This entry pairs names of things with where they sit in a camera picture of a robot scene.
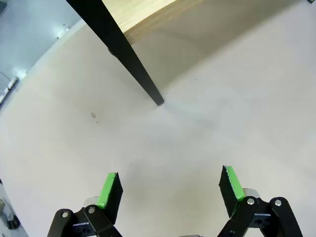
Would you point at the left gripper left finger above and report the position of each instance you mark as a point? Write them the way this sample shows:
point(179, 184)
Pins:
point(108, 212)

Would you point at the grey device on stand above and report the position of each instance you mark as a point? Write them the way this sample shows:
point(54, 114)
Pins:
point(7, 209)

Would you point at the black shelf leg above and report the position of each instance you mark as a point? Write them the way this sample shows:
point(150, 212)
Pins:
point(118, 42)

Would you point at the white power strip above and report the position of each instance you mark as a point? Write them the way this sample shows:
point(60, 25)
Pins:
point(11, 84)

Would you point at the wooden shelf board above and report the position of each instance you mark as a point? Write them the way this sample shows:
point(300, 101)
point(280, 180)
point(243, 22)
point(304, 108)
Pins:
point(148, 12)

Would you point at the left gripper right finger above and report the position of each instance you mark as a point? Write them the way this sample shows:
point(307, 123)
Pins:
point(229, 195)

